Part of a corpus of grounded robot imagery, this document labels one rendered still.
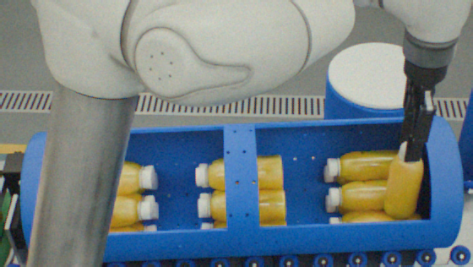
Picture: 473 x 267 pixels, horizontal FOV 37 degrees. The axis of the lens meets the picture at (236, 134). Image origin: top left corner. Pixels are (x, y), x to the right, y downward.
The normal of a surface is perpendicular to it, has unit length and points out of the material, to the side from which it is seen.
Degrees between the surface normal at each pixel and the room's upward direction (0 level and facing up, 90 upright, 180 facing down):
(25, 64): 0
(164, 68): 70
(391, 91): 0
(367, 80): 0
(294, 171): 60
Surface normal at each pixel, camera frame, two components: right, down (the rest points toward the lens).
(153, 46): -0.45, 0.38
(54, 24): -0.66, 0.29
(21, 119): -0.03, -0.73
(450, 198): 0.00, 0.17
